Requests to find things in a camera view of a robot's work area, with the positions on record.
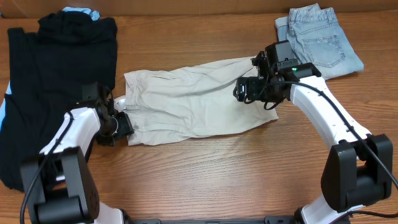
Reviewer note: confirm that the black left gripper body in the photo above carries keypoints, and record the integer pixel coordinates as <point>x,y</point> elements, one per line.
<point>125,125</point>

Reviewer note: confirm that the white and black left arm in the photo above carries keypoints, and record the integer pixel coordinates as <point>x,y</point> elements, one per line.
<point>58,184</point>

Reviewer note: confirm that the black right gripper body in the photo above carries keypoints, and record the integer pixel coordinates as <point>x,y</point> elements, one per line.
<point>265,91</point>

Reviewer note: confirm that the light blue denim shorts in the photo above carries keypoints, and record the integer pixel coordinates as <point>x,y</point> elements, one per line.
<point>316,37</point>

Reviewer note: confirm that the light blue garment underneath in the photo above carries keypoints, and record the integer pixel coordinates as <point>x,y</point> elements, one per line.
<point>93,14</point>

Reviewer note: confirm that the black garment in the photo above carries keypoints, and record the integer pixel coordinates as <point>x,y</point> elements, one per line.
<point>48,70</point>

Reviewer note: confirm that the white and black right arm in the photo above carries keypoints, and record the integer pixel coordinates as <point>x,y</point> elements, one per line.
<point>358,170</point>

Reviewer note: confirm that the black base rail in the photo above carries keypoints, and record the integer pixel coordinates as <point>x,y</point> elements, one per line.
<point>211,221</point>

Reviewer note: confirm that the beige cotton shorts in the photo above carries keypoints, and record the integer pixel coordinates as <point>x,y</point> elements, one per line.
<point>189,102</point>

